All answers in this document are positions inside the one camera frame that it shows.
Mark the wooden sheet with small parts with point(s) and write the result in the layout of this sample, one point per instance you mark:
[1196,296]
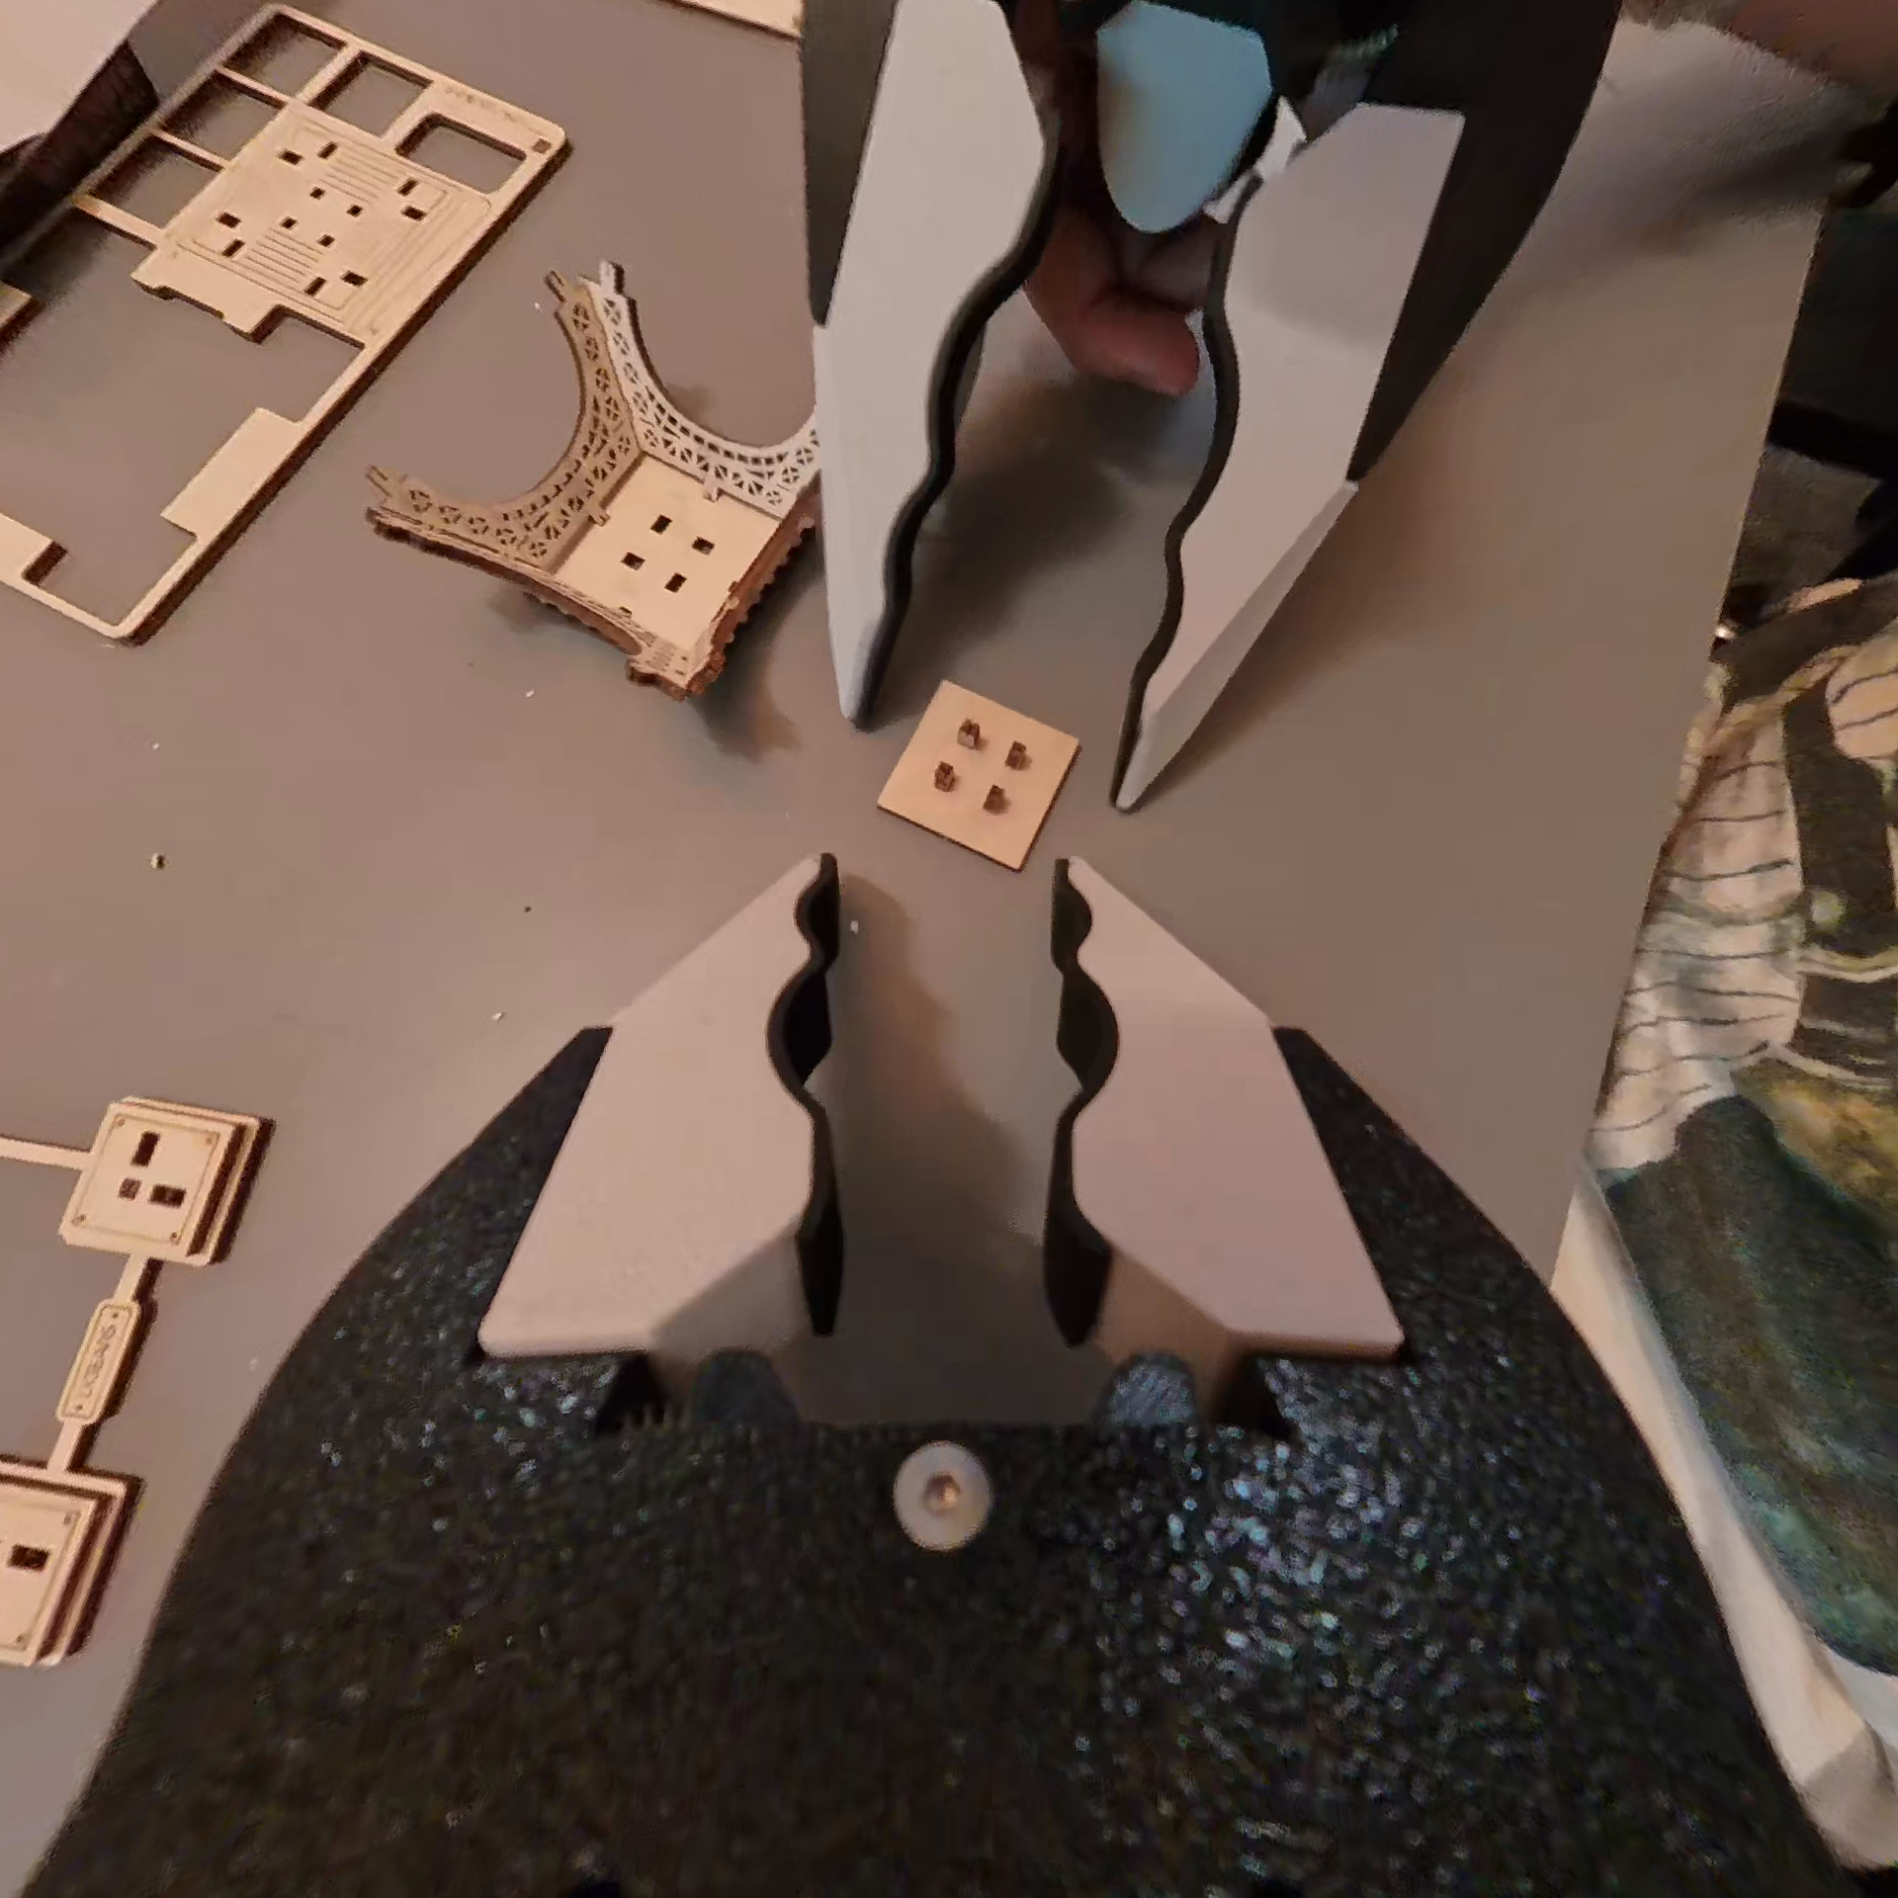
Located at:
[741,9]

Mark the wooden lattice tower base model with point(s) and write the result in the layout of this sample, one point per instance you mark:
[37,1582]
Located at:
[625,533]

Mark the grey desk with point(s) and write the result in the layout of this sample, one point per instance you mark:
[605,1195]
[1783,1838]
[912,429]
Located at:
[373,889]

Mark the printed shirt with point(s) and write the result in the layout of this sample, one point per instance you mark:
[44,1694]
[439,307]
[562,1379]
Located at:
[1780,963]

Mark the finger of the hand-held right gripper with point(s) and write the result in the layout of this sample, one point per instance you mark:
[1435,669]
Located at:
[906,299]
[1307,372]

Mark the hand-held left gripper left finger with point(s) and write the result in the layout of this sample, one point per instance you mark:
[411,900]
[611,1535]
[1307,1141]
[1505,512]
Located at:
[668,1184]

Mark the person's right forearm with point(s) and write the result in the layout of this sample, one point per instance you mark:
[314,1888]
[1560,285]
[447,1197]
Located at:
[1763,43]

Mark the dark box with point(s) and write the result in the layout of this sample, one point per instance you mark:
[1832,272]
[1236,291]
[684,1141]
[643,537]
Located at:
[76,192]

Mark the person's right hand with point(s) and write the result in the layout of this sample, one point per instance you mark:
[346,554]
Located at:
[1129,328]

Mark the wooden square corner frame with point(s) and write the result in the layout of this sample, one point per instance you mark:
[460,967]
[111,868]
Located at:
[149,1184]

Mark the white instruction booklet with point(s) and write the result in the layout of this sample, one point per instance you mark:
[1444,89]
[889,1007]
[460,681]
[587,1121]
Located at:
[61,59]

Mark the large wooden puzzle sheet frame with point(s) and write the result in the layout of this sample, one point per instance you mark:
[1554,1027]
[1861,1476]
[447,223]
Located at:
[265,259]

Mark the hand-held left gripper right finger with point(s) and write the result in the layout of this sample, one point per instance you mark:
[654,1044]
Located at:
[1216,1184]

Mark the small square wooden peg plate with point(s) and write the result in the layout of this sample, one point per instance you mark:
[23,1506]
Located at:
[920,794]

